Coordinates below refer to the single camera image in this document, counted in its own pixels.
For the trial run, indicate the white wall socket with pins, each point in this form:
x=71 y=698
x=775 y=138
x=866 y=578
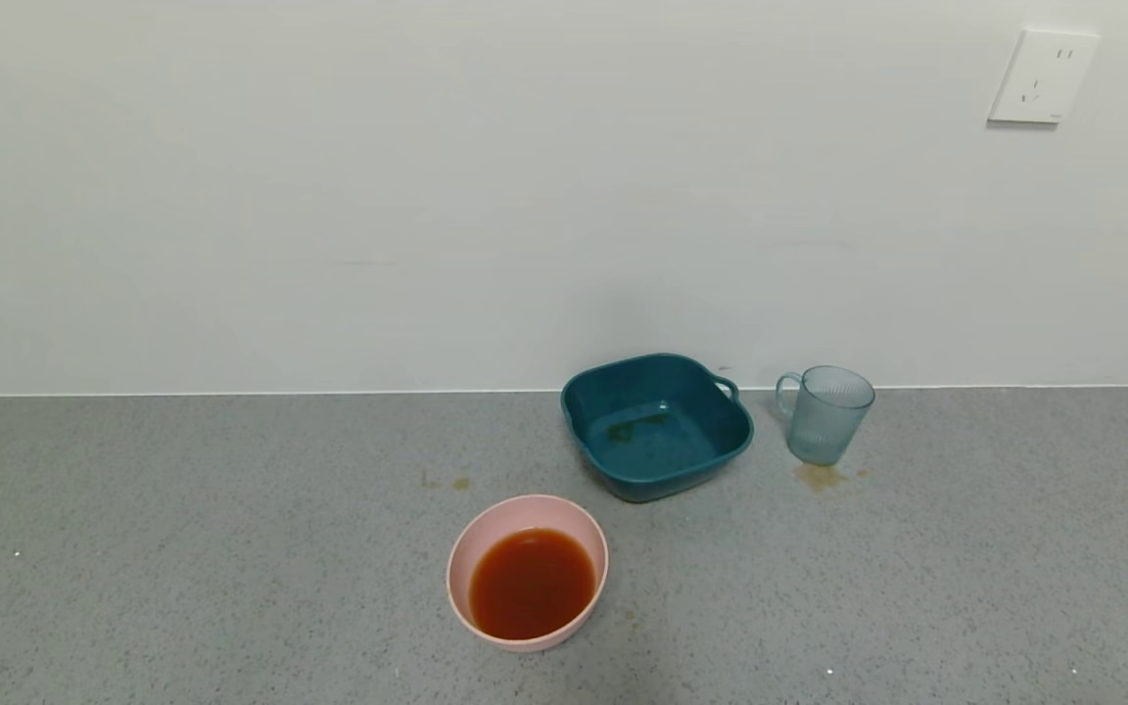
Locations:
x=1042 y=76

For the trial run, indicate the clear blue ribbed cup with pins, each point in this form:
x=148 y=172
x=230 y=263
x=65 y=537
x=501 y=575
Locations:
x=823 y=421

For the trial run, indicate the teal square plastic basin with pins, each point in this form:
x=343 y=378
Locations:
x=662 y=441

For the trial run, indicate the pink round bowl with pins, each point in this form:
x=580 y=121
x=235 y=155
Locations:
x=486 y=534

